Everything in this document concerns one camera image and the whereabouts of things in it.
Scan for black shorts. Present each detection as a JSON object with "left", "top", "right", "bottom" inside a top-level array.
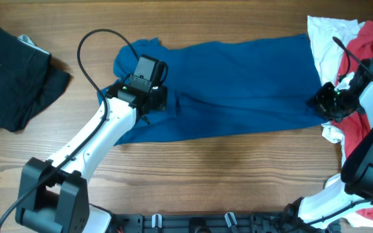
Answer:
[{"left": 0, "top": 27, "right": 70, "bottom": 132}]

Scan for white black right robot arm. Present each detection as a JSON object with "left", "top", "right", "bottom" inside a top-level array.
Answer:
[{"left": 277, "top": 58, "right": 373, "bottom": 232}]

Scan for blue polo shirt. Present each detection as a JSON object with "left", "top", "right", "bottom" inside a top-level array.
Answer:
[{"left": 113, "top": 34, "right": 323, "bottom": 144}]

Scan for red printed t-shirt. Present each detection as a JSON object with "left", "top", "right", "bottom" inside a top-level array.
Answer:
[{"left": 333, "top": 21, "right": 373, "bottom": 221}]

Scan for white t-shirt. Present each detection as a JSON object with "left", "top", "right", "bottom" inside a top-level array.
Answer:
[{"left": 307, "top": 16, "right": 366, "bottom": 144}]

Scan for light grey garment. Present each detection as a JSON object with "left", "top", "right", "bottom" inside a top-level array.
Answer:
[{"left": 17, "top": 34, "right": 49, "bottom": 54}]

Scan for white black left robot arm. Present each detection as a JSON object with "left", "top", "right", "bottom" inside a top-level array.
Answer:
[{"left": 15, "top": 55, "right": 168, "bottom": 233}]

